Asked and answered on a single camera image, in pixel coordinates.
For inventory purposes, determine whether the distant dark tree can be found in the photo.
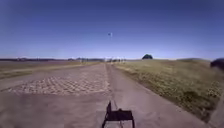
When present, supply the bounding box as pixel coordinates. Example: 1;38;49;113
141;53;154;61

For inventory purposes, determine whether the grey paved path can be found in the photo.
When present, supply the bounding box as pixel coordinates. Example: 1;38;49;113
0;62;214;128

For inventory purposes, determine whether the pale cobblestone patch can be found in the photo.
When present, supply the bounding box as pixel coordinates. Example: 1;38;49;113
5;75;112;96

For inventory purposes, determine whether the dry grass verge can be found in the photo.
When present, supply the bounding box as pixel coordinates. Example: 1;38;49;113
112;58;224;123

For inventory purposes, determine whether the dry grass strip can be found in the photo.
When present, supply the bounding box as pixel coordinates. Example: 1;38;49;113
0;60;103;80

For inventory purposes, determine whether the dark bush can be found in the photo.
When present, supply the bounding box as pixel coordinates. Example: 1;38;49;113
209;57;224;71

